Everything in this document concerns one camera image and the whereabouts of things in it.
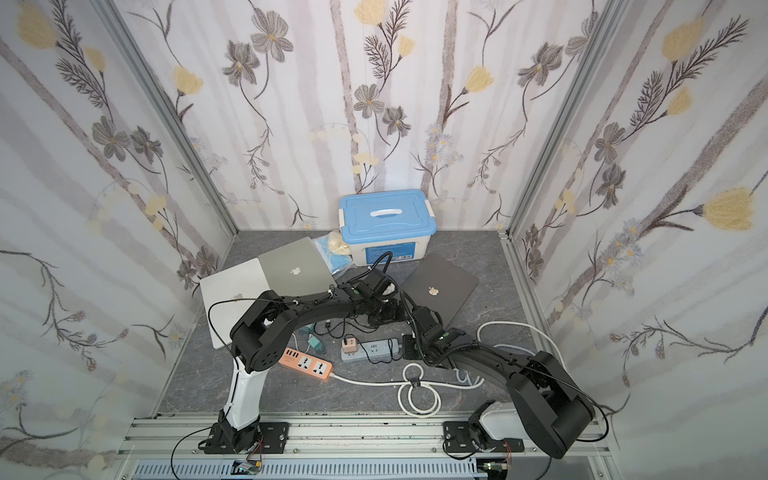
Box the grey silver laptop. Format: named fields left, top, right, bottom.
left=258, top=237, right=336, bottom=296

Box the orange power strip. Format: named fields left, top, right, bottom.
left=279, top=348, right=333, bottom=381

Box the light blue cord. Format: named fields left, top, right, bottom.
left=452, top=343, right=535, bottom=388

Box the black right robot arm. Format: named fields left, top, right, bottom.
left=398, top=306, right=596, bottom=459

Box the aluminium mounting rail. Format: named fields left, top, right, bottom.
left=106, top=412, right=621, bottom=479

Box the blue lid storage box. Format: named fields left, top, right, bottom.
left=338, top=189, right=437, bottom=267

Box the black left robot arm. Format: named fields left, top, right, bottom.
left=198, top=269, right=405, bottom=454

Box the white power strip cord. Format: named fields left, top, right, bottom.
left=329, top=320, right=568, bottom=419

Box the black usb cable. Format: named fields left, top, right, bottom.
left=313, top=311, right=409, bottom=365

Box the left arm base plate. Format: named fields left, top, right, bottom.
left=198, top=421, right=290, bottom=454

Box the white silver laptop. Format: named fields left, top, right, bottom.
left=200, top=258, right=269, bottom=350

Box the pink charger plug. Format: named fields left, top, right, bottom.
left=342, top=337, right=359, bottom=355

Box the grey power strip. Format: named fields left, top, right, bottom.
left=341, top=338, right=401, bottom=364

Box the blue face mask pack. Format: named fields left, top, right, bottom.
left=313, top=233, right=354, bottom=277

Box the dark grey laptop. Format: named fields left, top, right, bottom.
left=402, top=253, right=479, bottom=327

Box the teal charger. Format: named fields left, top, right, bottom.
left=308, top=335, right=326, bottom=354

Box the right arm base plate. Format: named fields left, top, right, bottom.
left=442, top=421, right=525, bottom=454

